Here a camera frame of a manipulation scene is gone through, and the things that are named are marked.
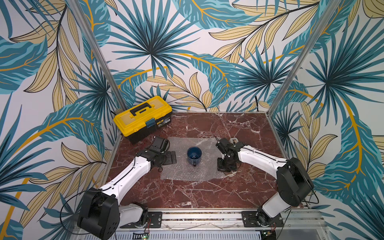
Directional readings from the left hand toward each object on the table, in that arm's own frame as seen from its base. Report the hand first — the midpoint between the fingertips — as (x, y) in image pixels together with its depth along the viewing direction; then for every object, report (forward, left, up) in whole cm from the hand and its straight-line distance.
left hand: (168, 161), depth 84 cm
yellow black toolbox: (+20, +22, +8) cm, 31 cm away
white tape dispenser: (+18, -41, -4) cm, 45 cm away
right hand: (-2, -30, -5) cm, 30 cm away
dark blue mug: (+8, -15, -8) cm, 19 cm away
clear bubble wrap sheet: (-1, -22, -9) cm, 24 cm away
